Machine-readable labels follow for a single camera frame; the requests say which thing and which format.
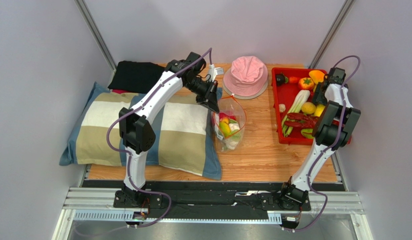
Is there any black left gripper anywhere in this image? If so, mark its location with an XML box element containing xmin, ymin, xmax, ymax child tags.
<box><xmin>184</xmin><ymin>77</ymin><xmax>219</xmax><ymax>114</ymax></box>

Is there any red apple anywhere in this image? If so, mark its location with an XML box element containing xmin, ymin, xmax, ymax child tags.
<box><xmin>219</xmin><ymin>112</ymin><xmax>236</xmax><ymax>121</ymax></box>

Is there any yellow lemon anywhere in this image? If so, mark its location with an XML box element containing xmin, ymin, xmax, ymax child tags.
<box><xmin>220</xmin><ymin>116</ymin><xmax>230</xmax><ymax>125</ymax></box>

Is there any clear orange-zip bag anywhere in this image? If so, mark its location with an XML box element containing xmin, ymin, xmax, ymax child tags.
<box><xmin>211</xmin><ymin>95</ymin><xmax>247</xmax><ymax>152</ymax></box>

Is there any white cauliflower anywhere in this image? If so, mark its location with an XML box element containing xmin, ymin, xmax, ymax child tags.
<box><xmin>224</xmin><ymin>123</ymin><xmax>241</xmax><ymax>150</ymax></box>

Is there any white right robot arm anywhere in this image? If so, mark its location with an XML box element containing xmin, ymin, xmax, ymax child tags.
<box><xmin>277</xmin><ymin>66</ymin><xmax>361</xmax><ymax>210</ymax></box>

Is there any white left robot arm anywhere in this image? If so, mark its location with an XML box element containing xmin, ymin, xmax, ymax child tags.
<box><xmin>106</xmin><ymin>49</ymin><xmax>220</xmax><ymax>208</ymax></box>

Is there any small yellow orange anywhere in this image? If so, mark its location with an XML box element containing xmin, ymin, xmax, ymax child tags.
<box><xmin>301</xmin><ymin>102</ymin><xmax>316</xmax><ymax>115</ymax></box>

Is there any orange bell pepper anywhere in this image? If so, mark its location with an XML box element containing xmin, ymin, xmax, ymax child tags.
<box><xmin>298</xmin><ymin>77</ymin><xmax>315</xmax><ymax>91</ymax></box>

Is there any green white celery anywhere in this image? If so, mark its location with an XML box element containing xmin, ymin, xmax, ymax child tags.
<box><xmin>281</xmin><ymin>90</ymin><xmax>310</xmax><ymax>137</ymax></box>

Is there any orange yellow mango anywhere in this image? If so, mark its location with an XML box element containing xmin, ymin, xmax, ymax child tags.
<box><xmin>308</xmin><ymin>69</ymin><xmax>326</xmax><ymax>85</ymax></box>

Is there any red lobster toy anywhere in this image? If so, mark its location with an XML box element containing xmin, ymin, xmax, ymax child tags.
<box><xmin>283</xmin><ymin>112</ymin><xmax>319</xmax><ymax>129</ymax></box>

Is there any red plastic tray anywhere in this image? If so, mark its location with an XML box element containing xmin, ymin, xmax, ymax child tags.
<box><xmin>272</xmin><ymin>67</ymin><xmax>327</xmax><ymax>145</ymax></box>

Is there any green pepper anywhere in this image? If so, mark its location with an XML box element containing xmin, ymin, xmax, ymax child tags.
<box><xmin>300</xmin><ymin>128</ymin><xmax>314</xmax><ymax>139</ymax></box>

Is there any checkered pillow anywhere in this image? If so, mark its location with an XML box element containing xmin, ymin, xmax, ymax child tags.
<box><xmin>59</xmin><ymin>83</ymin><xmax>222</xmax><ymax>180</ymax></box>

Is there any white garlic bulb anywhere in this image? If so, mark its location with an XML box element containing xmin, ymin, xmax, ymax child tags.
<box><xmin>278</xmin><ymin>104</ymin><xmax>286</xmax><ymax>113</ymax></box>

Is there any dark eggplant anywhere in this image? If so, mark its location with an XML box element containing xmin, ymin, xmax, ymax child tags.
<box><xmin>275</xmin><ymin>73</ymin><xmax>289</xmax><ymax>86</ymax></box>

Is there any pink bucket hat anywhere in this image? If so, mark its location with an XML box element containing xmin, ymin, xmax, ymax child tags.
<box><xmin>222</xmin><ymin>55</ymin><xmax>268</xmax><ymax>100</ymax></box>

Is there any black folded cloth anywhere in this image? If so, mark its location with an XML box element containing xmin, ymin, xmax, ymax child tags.
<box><xmin>108</xmin><ymin>60</ymin><xmax>165</xmax><ymax>94</ymax></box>

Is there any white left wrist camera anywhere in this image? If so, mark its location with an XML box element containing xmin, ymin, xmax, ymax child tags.
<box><xmin>208</xmin><ymin>64</ymin><xmax>224</xmax><ymax>81</ymax></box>

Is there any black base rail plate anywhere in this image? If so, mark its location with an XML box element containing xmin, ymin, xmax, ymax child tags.
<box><xmin>82</xmin><ymin>179</ymin><xmax>346</xmax><ymax>221</ymax></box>

